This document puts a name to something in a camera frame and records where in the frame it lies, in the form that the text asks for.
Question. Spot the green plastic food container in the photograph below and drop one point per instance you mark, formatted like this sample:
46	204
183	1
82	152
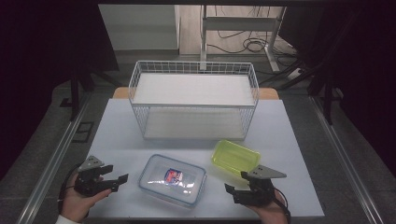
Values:
235	158

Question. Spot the dark curtain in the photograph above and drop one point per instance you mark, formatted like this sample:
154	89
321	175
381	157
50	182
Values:
367	62

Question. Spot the wooden table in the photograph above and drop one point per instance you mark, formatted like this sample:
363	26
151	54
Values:
120	93

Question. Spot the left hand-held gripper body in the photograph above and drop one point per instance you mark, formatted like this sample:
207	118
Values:
88	183

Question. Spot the clear plastic food container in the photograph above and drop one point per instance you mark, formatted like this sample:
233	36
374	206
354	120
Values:
172	180

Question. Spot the white power strip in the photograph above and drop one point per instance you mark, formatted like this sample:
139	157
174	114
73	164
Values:
295	73

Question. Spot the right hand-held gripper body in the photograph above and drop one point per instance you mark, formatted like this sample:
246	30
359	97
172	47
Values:
260	193

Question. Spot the person's right hand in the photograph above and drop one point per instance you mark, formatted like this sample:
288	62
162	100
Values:
274	214

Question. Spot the white metal desk frame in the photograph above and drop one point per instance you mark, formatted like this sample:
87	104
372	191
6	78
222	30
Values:
239	23

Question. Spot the person's left hand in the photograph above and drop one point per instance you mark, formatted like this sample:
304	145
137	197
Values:
74	203

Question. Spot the metal floor rail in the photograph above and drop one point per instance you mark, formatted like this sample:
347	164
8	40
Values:
53	158
345	158

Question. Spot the white cabinet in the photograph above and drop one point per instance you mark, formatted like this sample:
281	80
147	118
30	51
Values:
140	26

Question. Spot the black tripod stand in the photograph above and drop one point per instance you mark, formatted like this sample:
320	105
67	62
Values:
327	96
74	90

